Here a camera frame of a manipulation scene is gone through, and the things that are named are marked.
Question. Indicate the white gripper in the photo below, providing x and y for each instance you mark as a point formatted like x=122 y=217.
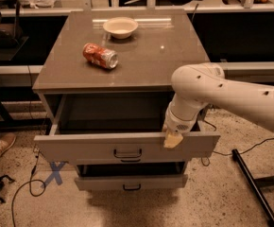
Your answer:
x=178 y=124

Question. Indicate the grey top drawer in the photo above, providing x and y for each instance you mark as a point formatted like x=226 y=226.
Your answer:
x=125 y=128

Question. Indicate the grey drawer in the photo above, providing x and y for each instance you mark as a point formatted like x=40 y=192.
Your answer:
x=131 y=183
x=125 y=128

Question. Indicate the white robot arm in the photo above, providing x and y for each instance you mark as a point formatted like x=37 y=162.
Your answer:
x=198 y=85

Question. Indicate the grey bottom drawer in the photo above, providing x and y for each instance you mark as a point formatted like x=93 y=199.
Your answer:
x=131 y=183

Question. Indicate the grey drawer cabinet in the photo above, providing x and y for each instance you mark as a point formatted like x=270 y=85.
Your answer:
x=163 y=41

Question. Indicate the black metal table leg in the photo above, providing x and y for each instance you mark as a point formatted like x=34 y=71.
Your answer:
x=236 y=156

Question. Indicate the red soda can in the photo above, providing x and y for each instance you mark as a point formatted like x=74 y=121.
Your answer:
x=100 y=56

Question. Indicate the white paper bowl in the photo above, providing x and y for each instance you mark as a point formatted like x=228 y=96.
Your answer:
x=120 y=27

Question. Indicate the brown shoe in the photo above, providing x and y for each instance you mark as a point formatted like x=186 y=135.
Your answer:
x=0 y=147

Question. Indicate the dark handbag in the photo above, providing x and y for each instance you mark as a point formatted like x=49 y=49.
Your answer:
x=11 y=36

